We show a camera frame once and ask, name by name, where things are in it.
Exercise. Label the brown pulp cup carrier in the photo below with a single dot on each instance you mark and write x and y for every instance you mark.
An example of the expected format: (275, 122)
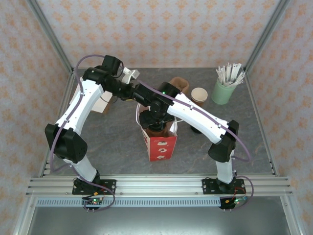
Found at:
(168, 132)

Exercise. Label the red white paper bag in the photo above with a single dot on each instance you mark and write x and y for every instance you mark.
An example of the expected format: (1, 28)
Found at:
(161, 149)

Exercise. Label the white napkin stack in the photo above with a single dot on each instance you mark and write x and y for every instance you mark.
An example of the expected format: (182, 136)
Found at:
(101, 104)

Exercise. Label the brown cardboard napkin tray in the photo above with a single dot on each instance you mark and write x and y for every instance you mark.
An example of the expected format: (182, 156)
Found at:
(108, 108)

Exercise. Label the stack of pulp cup carriers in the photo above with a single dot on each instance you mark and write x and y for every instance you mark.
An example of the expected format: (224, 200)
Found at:
(182, 84)

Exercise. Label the mint green canister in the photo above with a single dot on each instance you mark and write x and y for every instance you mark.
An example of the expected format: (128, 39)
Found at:
(223, 94)

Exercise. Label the small circuit board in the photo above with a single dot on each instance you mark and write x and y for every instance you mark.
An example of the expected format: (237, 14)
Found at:
(234, 202)
(94, 202)

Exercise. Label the wide aluminium base rail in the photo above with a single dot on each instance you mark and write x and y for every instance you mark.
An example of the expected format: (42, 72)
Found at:
(159, 186)

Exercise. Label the aluminium frame post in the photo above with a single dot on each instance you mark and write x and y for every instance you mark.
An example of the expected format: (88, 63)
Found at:
(266, 34)
(49, 34)

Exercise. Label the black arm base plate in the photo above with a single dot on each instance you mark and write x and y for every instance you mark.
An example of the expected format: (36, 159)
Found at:
(110, 187)
(209, 187)

